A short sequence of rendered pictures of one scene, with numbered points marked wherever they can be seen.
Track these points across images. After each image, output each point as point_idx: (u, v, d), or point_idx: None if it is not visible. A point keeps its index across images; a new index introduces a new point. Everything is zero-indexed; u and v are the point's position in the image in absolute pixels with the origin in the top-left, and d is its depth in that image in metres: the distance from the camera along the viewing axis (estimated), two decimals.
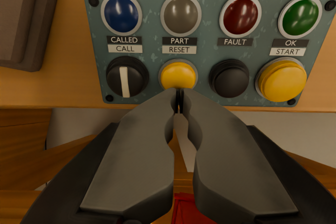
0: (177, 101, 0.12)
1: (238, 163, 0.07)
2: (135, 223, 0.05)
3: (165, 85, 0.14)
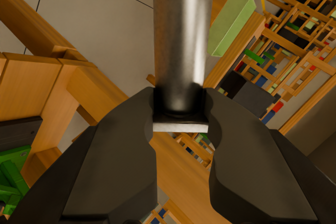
0: (155, 99, 0.12)
1: (256, 165, 0.07)
2: (135, 223, 0.05)
3: None
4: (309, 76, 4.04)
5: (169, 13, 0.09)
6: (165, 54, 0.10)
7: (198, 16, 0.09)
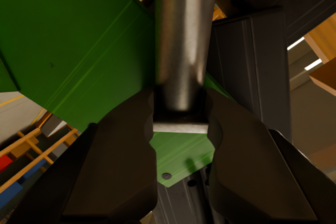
0: (155, 99, 0.12)
1: (256, 165, 0.07)
2: (135, 223, 0.05)
3: None
4: None
5: (171, 14, 0.09)
6: (166, 55, 0.10)
7: (200, 17, 0.09)
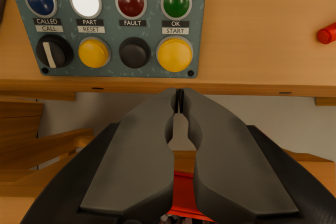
0: (177, 101, 0.12)
1: (238, 163, 0.07)
2: (135, 223, 0.05)
3: (82, 59, 0.17)
4: None
5: None
6: None
7: None
